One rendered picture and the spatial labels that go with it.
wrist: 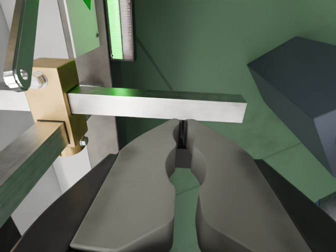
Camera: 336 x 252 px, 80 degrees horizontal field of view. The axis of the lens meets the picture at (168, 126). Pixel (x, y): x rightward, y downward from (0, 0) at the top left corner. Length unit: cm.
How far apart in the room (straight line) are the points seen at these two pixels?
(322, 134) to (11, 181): 68
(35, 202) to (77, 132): 40
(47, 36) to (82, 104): 28
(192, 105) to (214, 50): 86
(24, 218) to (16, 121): 25
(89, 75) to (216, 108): 27
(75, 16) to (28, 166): 20
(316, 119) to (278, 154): 89
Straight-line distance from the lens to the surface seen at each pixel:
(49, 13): 54
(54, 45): 54
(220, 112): 28
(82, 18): 35
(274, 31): 118
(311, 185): 184
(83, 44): 35
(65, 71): 29
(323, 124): 68
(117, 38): 40
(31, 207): 69
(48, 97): 30
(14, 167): 25
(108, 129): 48
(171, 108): 27
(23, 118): 61
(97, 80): 43
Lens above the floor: 109
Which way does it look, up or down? 60 degrees down
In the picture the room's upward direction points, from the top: 175 degrees counter-clockwise
